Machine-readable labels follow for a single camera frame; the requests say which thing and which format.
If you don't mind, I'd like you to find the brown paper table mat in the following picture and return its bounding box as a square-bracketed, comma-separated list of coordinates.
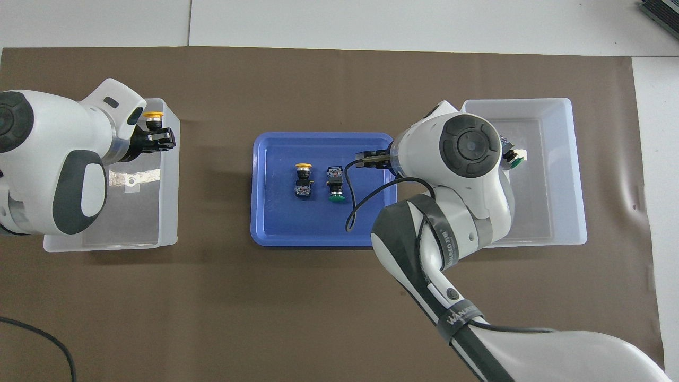
[0, 47, 666, 382]

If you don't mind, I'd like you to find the blue plastic tray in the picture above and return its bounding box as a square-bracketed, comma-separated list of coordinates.
[250, 132, 398, 248]

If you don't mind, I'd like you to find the translucent white plastic box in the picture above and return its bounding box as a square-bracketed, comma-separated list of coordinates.
[459, 98, 588, 248]
[43, 98, 181, 253]

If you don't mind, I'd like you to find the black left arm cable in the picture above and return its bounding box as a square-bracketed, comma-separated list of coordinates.
[0, 317, 76, 382]

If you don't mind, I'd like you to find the green push button switch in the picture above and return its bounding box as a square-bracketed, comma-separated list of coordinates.
[326, 166, 346, 204]
[499, 135, 526, 170]

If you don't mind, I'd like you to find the dark grey electronic device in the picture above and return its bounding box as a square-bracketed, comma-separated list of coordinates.
[639, 0, 679, 33]

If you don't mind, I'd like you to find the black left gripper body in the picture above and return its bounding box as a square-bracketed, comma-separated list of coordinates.
[126, 125, 152, 162]

